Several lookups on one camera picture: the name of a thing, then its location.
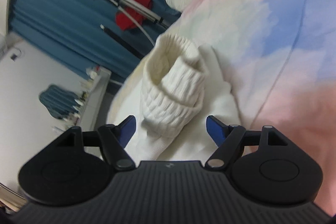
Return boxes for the silver tripod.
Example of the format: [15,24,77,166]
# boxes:
[108,0,171,30]

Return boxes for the red cloth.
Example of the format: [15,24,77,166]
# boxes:
[116,0,153,31]

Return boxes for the black pole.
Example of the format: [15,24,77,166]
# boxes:
[100,24,145,59]

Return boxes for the white jacket with lettered band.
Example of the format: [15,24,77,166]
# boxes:
[106,34,240,163]

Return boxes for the white desk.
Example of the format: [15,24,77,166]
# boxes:
[52,67,111,135]

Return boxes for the pastel rainbow duvet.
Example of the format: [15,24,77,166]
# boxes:
[162,0,335,215]

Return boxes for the blue curtain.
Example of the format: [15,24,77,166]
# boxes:
[8,0,185,119]

